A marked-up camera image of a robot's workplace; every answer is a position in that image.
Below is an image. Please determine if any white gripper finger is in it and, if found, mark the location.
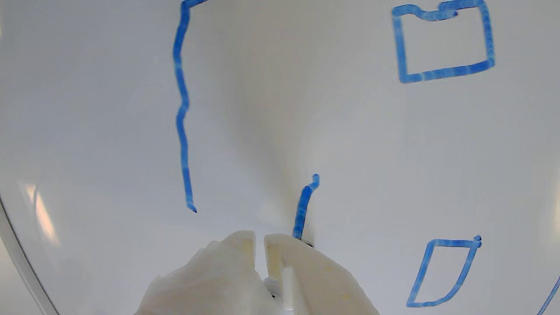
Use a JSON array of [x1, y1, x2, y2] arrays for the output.
[[264, 233, 379, 315], [136, 231, 285, 315]]

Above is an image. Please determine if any large white whiteboard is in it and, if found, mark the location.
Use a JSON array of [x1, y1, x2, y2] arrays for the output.
[[0, 0, 560, 315]]

